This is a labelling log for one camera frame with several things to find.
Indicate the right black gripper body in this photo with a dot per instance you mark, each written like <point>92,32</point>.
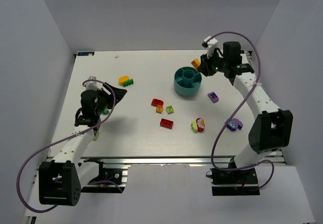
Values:
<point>207,64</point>

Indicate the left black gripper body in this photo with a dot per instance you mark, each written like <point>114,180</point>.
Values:
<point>110,99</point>

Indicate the yellow rounded lego brick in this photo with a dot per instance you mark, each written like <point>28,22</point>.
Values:
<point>123,79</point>

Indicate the green lego plate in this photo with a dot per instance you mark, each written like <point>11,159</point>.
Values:
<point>128,82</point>

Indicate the dark green small lego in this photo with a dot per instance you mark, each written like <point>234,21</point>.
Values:
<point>106,111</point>

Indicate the small orange lego brick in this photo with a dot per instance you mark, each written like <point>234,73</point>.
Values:
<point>159,109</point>

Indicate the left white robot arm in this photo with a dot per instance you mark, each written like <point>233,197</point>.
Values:
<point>61,180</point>

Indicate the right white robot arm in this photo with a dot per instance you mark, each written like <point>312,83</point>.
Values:
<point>272,126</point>

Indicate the lime green lego brick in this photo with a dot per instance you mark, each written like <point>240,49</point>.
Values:
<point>96,136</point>

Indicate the red curved lego brick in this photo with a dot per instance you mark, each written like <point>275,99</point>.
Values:
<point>155,102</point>

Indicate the small purple lego brick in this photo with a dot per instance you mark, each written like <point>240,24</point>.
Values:
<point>213,97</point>

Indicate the teal round divided container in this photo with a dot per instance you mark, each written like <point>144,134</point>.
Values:
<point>187,81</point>

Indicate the left corner label sticker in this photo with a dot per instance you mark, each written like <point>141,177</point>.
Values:
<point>85,53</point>

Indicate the light green small lego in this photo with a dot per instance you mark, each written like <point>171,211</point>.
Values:
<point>169,109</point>

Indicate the red rectangular lego brick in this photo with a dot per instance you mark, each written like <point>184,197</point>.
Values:
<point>166,123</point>

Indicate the purple paw lego piece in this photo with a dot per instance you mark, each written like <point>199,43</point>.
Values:
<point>234,124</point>

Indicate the red flower lego piece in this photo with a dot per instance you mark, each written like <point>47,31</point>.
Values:
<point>200,124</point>

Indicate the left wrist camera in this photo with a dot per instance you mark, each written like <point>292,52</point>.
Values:
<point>91,84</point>

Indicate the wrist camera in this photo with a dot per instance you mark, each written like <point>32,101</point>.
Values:
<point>91,84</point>
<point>210,43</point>

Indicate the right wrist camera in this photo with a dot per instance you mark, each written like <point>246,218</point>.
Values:
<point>210,43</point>

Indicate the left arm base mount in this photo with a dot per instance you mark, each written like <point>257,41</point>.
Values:
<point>108,180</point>

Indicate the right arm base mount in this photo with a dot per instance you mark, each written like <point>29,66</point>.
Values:
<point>239,183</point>

